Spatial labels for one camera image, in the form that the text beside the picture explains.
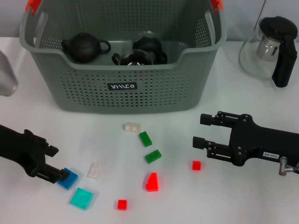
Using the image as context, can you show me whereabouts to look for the glass teacup with black holder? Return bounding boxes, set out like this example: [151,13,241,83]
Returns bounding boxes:
[111,48,157,66]
[132,30,168,65]

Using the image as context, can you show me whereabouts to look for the red slope block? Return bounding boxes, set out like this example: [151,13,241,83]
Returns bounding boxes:
[145,172,161,192]

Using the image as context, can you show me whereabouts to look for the green building brick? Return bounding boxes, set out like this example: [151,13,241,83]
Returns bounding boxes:
[144,149,162,165]
[139,131,153,147]

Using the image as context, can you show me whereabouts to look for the silver right elbow connector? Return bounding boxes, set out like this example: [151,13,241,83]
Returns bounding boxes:
[278,156,299,176]

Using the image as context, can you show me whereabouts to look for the grey perforated storage basket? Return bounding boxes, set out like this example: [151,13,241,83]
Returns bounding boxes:
[19,0,227,115]

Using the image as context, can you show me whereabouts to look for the translucent white brick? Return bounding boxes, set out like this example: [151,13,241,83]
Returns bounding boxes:
[123,122,142,133]
[87,162,104,179]

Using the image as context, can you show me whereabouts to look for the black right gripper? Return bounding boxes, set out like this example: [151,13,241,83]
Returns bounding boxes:
[192,111,299,167]

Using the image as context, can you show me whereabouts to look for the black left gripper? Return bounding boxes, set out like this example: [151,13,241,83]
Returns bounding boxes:
[0,125,70,184]

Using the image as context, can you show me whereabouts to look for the blue square tile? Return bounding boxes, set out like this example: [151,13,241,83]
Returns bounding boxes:
[57,167,79,191]

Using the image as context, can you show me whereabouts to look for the orange basket handle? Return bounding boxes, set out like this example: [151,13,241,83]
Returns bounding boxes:
[25,0,224,14]

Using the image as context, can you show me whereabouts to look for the teal square tile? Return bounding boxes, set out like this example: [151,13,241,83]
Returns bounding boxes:
[69,187,94,211]

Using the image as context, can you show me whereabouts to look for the glass teapot with black handle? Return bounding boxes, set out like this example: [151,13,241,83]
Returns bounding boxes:
[238,15,299,88]

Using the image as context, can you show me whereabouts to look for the black clay teapot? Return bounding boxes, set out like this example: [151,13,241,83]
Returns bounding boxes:
[61,32,112,63]

